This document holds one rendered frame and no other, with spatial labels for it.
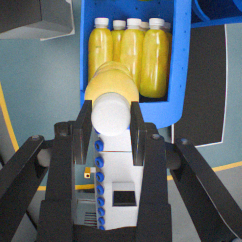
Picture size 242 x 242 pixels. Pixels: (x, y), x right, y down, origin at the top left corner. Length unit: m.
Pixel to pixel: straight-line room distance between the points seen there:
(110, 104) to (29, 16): 0.54
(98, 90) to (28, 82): 1.62
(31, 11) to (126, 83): 0.51
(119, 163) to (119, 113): 0.67
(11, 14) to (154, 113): 0.55
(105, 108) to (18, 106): 1.76
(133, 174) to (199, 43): 1.12
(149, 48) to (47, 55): 1.31
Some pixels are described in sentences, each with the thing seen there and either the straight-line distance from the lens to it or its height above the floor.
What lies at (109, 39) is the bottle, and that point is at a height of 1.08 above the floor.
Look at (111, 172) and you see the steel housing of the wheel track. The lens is 0.88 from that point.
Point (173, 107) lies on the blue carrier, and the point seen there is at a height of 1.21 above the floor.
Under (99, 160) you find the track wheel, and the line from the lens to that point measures 0.78.
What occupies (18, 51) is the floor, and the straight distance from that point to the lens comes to 1.83.
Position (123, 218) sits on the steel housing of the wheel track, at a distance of 1.10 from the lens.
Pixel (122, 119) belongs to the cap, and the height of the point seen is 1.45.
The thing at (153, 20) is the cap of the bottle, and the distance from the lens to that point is 0.52.
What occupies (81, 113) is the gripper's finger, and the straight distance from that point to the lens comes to 0.16.
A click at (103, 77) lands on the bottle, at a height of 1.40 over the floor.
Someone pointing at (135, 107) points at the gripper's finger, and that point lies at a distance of 0.18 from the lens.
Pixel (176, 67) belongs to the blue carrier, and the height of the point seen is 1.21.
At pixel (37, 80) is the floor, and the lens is 1.78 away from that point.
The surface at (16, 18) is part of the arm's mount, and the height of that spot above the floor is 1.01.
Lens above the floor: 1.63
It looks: 68 degrees down
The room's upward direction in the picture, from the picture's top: 175 degrees clockwise
